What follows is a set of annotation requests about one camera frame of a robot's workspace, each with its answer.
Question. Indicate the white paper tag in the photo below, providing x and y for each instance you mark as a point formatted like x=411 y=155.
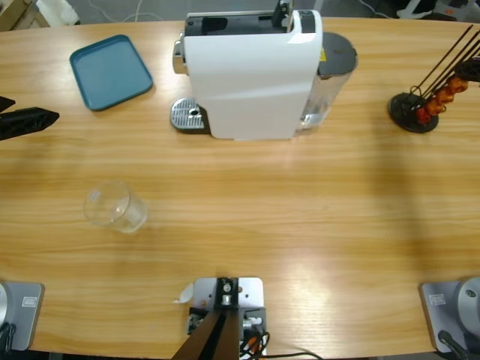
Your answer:
x=184 y=294

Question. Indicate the white chair base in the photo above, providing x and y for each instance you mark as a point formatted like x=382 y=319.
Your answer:
x=412 y=11

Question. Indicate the brown cardboard box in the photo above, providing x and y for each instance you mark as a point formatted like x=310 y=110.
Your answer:
x=13 y=13

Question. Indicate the black capsule holder with rods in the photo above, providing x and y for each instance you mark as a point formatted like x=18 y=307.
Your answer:
x=403 y=107

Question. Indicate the dark camera post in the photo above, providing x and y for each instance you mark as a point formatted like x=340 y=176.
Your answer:
x=217 y=330

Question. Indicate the grey orange floor device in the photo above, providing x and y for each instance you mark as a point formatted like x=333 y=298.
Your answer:
x=455 y=7

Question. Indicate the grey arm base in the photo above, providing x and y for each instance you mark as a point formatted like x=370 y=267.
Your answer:
x=22 y=311
x=450 y=307

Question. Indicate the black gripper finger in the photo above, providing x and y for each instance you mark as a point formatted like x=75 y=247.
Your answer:
x=5 y=104
x=30 y=120
x=467 y=70

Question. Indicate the teal plastic tray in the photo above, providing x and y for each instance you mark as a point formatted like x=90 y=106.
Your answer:
x=110 y=73

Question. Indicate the clear glass cup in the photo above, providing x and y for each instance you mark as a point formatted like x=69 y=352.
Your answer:
x=127 y=219

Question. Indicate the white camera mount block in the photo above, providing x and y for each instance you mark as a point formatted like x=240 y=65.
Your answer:
x=249 y=292

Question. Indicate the red coffee capsule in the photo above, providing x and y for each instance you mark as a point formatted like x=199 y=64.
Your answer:
x=423 y=115

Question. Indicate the clear water tank dark lid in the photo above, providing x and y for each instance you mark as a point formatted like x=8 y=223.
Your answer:
x=330 y=93

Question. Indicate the white foam block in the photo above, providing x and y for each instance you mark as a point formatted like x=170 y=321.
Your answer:
x=56 y=11

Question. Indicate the white capsule coffee machine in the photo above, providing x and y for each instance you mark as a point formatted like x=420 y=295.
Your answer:
x=243 y=82

